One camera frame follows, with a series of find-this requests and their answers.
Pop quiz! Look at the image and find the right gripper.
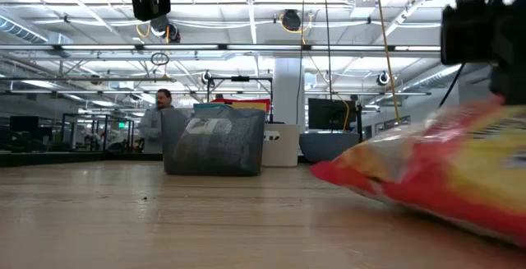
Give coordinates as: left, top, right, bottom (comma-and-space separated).
439, 0, 526, 106

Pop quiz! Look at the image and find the orange ramen packet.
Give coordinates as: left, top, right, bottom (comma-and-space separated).
308, 94, 526, 248

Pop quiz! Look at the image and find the red ramen packet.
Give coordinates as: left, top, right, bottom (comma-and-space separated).
210, 97, 272, 105

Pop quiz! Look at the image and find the person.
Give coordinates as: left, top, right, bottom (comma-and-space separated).
137, 88, 177, 155

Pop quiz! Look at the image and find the grey translucent plastic bin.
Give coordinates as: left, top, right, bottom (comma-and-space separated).
159, 106, 267, 177

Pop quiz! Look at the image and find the black monitor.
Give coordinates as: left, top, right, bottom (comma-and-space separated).
307, 97, 358, 131

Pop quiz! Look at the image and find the blue bowl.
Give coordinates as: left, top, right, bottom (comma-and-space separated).
298, 131, 361, 164

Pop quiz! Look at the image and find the white plastic bin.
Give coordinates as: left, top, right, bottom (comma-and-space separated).
261, 123, 302, 168

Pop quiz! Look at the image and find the small dark monitor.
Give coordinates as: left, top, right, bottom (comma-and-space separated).
8, 114, 40, 133

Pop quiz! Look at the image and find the thin black cable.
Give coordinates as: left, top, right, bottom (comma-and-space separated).
437, 62, 466, 109

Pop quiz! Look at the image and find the silver ventilation duct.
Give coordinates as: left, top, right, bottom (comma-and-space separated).
0, 16, 50, 44
404, 63, 464, 94

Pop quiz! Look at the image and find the yellow cable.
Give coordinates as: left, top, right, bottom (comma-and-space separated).
373, 0, 402, 126

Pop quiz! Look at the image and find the black background gantry frame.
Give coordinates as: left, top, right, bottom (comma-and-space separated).
206, 75, 275, 124

